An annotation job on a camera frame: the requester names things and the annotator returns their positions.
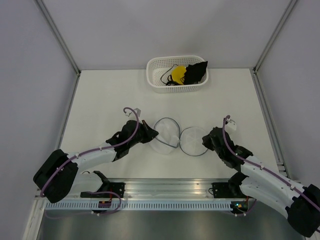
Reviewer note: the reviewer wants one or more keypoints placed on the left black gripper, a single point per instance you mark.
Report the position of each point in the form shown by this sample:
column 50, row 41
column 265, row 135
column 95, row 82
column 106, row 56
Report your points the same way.
column 150, row 134

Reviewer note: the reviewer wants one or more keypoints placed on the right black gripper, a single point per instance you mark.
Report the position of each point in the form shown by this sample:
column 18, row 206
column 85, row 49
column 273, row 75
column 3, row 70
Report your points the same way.
column 206, row 140

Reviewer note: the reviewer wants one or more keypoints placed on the round white mesh laundry bag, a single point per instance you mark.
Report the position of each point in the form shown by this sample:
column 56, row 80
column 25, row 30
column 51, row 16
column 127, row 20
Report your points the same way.
column 171, row 137

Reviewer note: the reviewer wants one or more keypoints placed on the yellow bra black trim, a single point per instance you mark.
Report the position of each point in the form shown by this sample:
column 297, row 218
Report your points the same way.
column 176, row 76

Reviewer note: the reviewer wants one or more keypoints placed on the black lace bra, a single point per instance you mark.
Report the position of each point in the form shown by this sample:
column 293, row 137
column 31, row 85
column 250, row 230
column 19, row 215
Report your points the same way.
column 194, row 73

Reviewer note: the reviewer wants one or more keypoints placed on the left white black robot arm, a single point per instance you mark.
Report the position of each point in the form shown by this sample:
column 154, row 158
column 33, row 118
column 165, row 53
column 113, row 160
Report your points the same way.
column 60, row 173

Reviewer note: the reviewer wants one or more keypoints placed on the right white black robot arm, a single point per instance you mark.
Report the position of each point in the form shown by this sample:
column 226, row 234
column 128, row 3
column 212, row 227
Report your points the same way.
column 299, row 204

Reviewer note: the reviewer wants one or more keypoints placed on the white perforated plastic basket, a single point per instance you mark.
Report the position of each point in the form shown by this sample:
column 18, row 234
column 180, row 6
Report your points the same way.
column 156, row 67

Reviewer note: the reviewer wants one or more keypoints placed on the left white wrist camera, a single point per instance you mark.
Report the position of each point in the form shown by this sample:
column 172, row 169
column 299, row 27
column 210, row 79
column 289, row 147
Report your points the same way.
column 135, row 112

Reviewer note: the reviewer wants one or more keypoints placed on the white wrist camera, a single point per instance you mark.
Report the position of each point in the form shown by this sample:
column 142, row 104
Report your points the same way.
column 230, row 126
column 135, row 112

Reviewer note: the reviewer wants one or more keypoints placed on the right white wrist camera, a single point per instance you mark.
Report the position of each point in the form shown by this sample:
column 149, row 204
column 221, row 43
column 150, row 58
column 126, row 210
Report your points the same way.
column 230, row 126

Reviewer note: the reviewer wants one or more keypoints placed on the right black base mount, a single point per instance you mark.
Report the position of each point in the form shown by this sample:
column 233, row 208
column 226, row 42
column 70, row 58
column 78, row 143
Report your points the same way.
column 221, row 190

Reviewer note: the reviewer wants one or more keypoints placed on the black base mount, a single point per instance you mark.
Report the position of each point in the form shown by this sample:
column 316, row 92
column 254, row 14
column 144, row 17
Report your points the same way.
column 115, row 187
column 221, row 190

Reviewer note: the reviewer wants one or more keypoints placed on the aluminium mounting rail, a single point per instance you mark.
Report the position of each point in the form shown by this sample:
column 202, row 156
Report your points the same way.
column 157, row 188

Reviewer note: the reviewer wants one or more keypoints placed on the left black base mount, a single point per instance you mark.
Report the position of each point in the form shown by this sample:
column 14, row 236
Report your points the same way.
column 115, row 187

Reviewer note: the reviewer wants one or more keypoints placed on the right aluminium frame post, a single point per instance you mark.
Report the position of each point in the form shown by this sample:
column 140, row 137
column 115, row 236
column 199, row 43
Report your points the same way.
column 276, row 32

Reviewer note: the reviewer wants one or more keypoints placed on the aluminium frame post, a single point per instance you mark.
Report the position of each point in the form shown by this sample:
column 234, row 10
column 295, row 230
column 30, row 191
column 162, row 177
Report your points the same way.
column 276, row 32
column 57, row 35

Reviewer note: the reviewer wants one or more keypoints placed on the white slotted cable duct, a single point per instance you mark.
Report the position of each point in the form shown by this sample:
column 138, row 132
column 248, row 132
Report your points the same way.
column 151, row 205

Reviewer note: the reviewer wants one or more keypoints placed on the left aluminium frame post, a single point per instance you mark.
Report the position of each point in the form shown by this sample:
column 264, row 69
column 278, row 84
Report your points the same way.
column 57, row 35

